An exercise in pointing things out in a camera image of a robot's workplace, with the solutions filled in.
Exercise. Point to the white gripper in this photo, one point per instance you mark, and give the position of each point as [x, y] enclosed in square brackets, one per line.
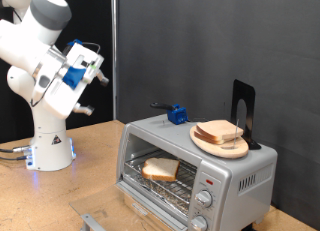
[61, 104]

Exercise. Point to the white bread slice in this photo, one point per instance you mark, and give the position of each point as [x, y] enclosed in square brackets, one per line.
[161, 169]
[216, 129]
[203, 137]

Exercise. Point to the silver oven knob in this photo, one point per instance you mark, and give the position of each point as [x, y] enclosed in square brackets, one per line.
[204, 199]
[199, 223]

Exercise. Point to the silver toaster oven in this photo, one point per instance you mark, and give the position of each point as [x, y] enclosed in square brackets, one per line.
[253, 164]

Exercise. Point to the black curtain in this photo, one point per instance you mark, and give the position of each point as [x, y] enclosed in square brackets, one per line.
[103, 104]

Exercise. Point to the vertical metal pole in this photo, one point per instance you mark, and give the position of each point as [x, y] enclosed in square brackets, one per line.
[114, 41]

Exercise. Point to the dark grey partition panel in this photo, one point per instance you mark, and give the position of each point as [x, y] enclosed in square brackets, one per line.
[200, 41]

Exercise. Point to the foil lined crumb tray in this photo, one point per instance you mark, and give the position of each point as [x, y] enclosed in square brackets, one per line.
[166, 199]

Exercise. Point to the round wooden board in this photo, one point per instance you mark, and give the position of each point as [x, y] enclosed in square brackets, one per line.
[226, 151]

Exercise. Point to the black metal bookend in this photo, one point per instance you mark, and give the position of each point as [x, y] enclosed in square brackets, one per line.
[240, 91]

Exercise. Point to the thin metal pin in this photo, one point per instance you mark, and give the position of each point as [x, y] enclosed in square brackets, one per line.
[236, 134]

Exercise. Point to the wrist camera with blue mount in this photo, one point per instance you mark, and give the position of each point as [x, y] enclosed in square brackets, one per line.
[74, 77]

